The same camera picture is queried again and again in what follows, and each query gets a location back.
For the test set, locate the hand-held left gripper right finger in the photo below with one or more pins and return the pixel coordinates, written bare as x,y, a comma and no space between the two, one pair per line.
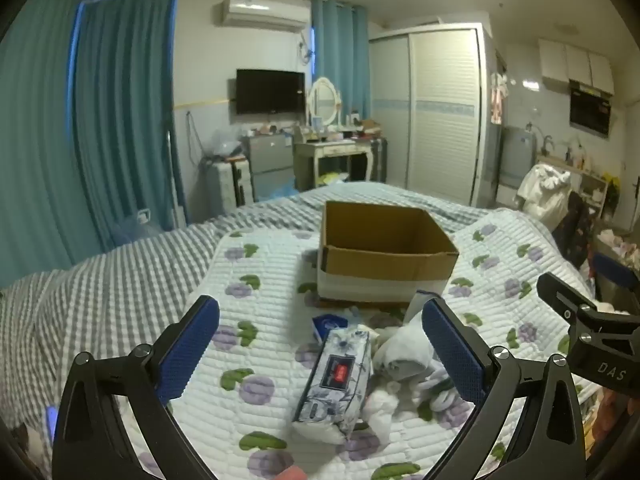
452,350

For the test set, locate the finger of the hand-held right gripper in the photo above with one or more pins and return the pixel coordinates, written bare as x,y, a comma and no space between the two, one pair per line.
612,270
562,295

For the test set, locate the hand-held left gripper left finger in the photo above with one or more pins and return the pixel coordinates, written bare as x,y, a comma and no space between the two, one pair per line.
187,347

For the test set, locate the white sock bundle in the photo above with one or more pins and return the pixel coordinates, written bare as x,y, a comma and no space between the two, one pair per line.
405,350

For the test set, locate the brown cardboard box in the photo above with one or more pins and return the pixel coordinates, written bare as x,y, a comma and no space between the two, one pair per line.
380,260

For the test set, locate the floral tissue pack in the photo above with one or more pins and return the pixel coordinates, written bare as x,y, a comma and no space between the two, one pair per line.
332,385

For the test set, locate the small blue tissue packet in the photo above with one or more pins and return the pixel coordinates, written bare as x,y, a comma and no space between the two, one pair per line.
327,327

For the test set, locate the dark chair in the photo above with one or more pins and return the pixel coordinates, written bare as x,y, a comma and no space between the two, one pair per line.
575,230

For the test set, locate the wooden shelf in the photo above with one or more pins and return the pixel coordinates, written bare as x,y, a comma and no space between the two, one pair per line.
592,185

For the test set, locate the white floral quilt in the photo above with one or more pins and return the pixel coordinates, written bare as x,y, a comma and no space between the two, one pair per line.
270,300

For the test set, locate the white fluffy jacket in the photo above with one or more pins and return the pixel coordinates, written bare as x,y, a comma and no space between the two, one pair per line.
542,195

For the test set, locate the clear water jug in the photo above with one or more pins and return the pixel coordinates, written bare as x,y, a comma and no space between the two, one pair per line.
137,227

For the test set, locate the grey washing machine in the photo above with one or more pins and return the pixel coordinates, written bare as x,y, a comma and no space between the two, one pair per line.
520,160

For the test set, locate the black range hood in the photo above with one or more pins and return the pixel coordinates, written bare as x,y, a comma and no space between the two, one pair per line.
591,110

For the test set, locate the grey suitcase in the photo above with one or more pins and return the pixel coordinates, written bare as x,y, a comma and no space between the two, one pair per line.
222,185

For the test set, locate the blue plastic bag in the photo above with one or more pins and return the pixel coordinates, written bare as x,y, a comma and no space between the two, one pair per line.
285,192

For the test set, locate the grey mini fridge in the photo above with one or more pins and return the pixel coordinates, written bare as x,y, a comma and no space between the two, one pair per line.
270,165

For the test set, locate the dark striped suitcase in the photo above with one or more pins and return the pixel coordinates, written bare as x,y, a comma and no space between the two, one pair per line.
380,160

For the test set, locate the pink hanging garment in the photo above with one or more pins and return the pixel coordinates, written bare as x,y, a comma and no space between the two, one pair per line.
498,97

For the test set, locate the clear plastic bag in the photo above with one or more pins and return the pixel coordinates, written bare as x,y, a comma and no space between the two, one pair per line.
225,142

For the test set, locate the white sliding wardrobe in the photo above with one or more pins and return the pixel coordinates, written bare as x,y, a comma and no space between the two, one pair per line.
440,110

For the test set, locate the cream dressing table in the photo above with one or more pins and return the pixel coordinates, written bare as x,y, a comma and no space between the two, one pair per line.
330,150

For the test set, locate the teal curtain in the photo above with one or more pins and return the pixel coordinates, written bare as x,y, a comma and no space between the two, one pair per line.
35,160
340,50
125,120

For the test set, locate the white oval mirror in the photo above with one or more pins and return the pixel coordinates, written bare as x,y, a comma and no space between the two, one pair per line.
324,102

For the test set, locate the white air conditioner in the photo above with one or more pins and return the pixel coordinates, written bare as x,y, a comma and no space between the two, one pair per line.
265,12

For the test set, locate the white wall cabinets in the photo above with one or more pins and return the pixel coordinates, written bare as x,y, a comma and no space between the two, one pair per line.
575,65

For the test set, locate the black wall television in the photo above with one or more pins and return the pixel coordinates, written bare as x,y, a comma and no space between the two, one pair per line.
270,91

